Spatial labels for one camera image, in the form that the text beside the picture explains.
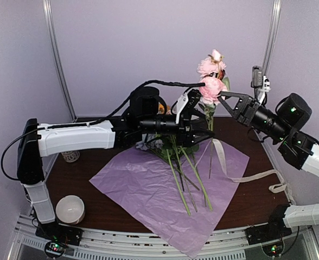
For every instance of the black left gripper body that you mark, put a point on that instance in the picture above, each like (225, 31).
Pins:
(183, 134)

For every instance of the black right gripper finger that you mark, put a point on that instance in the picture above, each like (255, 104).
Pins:
(243, 98)
(222, 100)

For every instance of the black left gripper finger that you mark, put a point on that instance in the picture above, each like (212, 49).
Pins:
(198, 122)
(199, 135)

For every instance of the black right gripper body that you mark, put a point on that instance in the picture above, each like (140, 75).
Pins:
(248, 113)

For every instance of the white small blossom stem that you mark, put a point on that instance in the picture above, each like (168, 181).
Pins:
(193, 164)

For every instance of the pink flower bunch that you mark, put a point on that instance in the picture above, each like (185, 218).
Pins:
(212, 74)

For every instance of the white purple flower bunch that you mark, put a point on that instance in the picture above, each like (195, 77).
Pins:
(171, 154)

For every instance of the purple tissue paper sheet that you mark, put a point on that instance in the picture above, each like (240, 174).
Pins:
(144, 185)

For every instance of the cream ribbon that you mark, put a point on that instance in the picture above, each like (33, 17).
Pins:
(236, 169)

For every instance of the orange flower stem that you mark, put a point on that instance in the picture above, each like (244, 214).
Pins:
(164, 110)

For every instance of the blue flower bunch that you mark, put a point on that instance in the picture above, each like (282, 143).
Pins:
(149, 145)

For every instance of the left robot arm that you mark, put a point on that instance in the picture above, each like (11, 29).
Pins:
(141, 117)

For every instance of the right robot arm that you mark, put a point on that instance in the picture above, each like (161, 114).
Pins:
(297, 148)

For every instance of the patterned mug yellow inside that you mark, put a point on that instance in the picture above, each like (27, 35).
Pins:
(70, 156)

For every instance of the right round circuit board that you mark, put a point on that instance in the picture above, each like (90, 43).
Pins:
(273, 250)

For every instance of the round circuit board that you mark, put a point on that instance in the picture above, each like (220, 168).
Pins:
(273, 250)
(54, 250)

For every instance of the plain white round bowl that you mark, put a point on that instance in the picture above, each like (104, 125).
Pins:
(70, 210)

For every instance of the left round circuit board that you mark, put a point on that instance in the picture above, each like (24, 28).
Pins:
(54, 250)

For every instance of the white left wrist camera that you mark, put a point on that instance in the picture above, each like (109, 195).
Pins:
(179, 106)

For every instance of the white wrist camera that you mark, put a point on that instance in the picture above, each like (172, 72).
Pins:
(260, 84)
(179, 106)

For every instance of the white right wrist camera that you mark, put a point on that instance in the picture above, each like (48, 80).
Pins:
(260, 84)

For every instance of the aluminium right corner post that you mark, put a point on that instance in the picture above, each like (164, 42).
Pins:
(272, 35)

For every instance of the aluminium corner post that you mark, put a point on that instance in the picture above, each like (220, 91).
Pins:
(272, 35)
(47, 9)

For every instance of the aluminium front rail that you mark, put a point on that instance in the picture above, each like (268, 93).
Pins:
(102, 244)

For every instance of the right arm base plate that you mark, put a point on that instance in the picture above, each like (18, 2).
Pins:
(267, 232)

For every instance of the aluminium left corner post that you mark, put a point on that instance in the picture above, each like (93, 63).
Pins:
(47, 9)

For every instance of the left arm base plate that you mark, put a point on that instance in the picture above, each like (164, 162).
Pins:
(60, 233)

